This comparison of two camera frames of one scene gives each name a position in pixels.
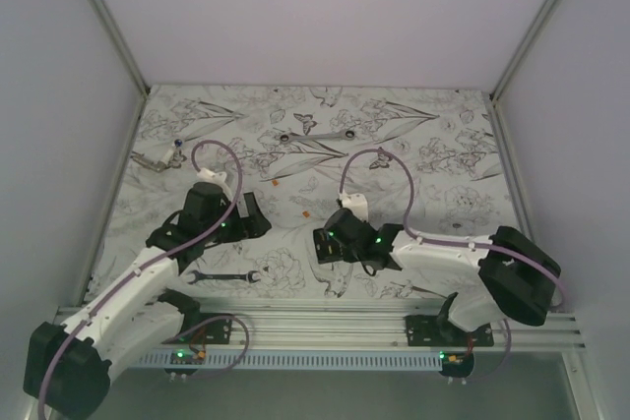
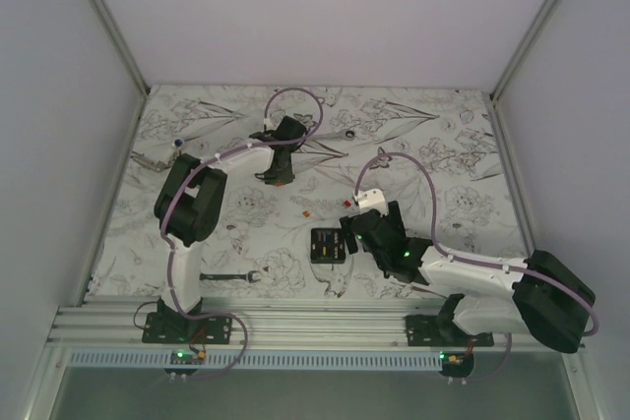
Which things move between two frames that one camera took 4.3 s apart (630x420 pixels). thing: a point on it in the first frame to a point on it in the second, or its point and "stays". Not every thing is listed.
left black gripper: x=254 y=224 to x=288 y=177
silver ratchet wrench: x=347 y=134 stays
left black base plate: x=205 y=329 stays
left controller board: x=184 y=357 stays
